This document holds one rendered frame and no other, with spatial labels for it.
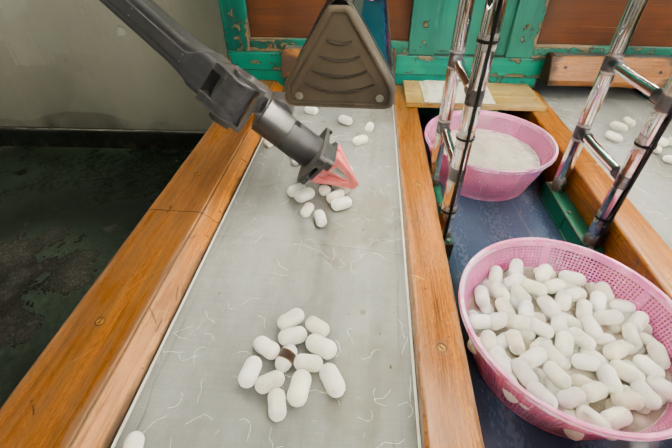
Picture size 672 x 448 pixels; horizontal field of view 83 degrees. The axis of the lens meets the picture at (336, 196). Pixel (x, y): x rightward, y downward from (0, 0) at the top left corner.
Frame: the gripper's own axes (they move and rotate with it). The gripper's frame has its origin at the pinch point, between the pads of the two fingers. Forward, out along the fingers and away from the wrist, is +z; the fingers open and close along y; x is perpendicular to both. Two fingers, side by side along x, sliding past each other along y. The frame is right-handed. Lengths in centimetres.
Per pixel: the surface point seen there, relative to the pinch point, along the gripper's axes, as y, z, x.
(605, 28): 50, 36, -50
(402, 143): 15.4, 7.4, -6.1
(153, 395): -36.9, -13.0, 15.1
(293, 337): -29.9, -3.4, 4.6
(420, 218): -8.2, 8.6, -6.9
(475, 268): -17.3, 14.5, -10.5
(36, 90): 133, -109, 146
